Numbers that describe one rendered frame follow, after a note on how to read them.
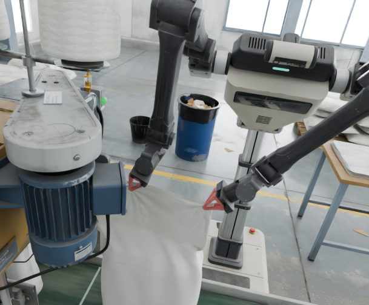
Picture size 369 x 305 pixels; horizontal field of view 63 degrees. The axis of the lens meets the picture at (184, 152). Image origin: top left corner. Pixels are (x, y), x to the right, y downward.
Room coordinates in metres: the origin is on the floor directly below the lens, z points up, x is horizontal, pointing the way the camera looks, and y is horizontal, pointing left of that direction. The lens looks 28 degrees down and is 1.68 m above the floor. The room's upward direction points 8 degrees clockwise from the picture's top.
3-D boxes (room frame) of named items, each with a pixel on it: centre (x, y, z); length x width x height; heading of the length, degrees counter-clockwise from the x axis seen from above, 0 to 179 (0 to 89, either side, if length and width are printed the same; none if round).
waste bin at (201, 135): (3.13, -0.09, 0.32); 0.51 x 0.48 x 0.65; 173
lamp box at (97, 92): (1.06, 0.36, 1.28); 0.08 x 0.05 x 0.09; 83
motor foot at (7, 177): (0.51, 0.35, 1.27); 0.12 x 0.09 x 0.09; 173
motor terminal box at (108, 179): (0.57, 0.16, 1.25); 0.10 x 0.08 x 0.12; 18
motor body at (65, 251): (0.53, 0.26, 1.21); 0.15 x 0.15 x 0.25
